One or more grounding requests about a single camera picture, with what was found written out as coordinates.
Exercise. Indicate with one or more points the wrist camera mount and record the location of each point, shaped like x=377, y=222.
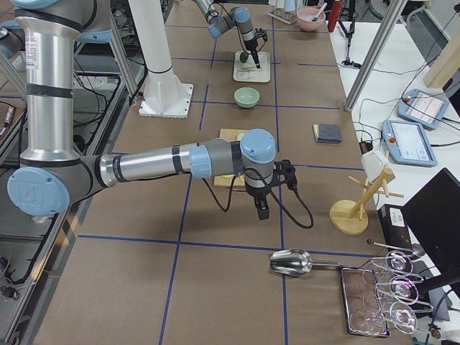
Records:
x=284, y=174
x=261, y=34

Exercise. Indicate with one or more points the clear wine glass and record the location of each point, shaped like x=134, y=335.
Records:
x=373, y=321

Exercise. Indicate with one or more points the long bar spoon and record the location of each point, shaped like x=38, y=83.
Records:
x=415, y=250

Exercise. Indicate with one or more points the grey folded cloth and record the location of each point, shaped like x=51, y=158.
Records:
x=327, y=133

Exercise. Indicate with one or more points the dark green avocado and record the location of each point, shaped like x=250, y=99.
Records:
x=244, y=56

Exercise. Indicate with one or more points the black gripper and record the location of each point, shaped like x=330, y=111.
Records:
x=251, y=45
x=257, y=193

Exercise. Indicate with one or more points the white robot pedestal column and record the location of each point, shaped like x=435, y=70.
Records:
x=150, y=27

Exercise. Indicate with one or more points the mint green bowl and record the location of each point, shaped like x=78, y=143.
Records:
x=246, y=97

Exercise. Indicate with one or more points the black tripod stand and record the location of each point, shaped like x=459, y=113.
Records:
x=348, y=33

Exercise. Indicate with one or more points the pink ice bowl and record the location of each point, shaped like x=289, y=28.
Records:
x=309, y=20

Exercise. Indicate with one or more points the near teach pendant tablet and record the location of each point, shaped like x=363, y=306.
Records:
x=408, y=144

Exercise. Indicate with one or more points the far teach pendant tablet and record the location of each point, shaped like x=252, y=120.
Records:
x=421, y=107

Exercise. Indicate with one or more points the bamboo cutting board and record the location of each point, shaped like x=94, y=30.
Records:
x=228, y=134

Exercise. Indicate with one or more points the cream bear serving tray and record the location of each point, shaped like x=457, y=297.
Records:
x=248, y=72

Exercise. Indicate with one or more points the teach pendant tablet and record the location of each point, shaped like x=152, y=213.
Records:
x=421, y=107
x=408, y=144

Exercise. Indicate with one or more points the aluminium frame post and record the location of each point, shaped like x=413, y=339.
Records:
x=378, y=43

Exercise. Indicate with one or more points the pastel cup rack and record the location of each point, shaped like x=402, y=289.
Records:
x=283, y=10

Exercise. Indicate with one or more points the wooden cup tree stand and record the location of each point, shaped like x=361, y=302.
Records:
x=349, y=216

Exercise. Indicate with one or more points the white paper box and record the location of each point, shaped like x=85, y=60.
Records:
x=373, y=163

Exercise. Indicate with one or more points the steel ice scoop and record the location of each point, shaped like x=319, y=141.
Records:
x=298, y=262

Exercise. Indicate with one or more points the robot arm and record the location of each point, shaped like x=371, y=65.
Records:
x=238, y=17
x=53, y=175

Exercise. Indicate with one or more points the black wooden glass tray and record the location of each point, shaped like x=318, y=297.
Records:
x=359, y=295

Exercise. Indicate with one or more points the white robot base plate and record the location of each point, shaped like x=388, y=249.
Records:
x=166, y=102

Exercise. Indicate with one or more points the black computer monitor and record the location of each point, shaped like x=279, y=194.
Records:
x=432, y=214

